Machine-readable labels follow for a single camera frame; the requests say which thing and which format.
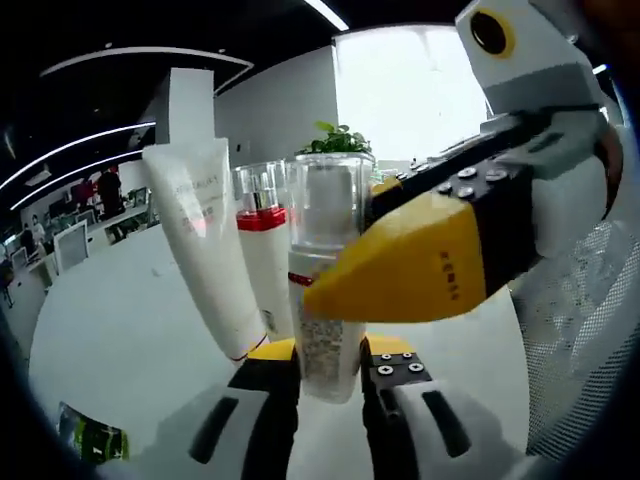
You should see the straight ceiling light strip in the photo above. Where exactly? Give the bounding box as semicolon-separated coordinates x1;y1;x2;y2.
304;0;347;24

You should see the person's right hand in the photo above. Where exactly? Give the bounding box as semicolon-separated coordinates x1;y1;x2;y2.
597;119;625;222

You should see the red collar white skincare bottle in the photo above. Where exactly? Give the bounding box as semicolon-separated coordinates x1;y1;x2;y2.
233;160;297;337

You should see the curved ceiling light strip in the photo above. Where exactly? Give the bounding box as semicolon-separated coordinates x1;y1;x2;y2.
0;122;157;189
8;148;152;209

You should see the dark green skincare sachet packet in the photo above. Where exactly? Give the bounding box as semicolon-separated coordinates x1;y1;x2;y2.
57;402;130;464

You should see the white skincare tube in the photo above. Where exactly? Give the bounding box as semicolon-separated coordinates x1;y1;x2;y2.
142;138;272;363

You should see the small clear cap skincare bottle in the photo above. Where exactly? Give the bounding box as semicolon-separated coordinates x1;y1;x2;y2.
287;152;377;404

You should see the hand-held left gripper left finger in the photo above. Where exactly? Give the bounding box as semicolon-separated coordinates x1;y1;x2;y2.
149;337;302;480

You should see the potted green plant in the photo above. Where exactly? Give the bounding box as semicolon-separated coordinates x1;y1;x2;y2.
299;121;374;157

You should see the white mesh office chair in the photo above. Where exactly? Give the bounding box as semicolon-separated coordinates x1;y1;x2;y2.
509;219;640;456

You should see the white backed office chair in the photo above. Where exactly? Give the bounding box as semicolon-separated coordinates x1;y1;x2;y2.
52;219;91;275

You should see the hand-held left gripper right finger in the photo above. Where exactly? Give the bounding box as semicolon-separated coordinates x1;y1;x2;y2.
359;337;531;480

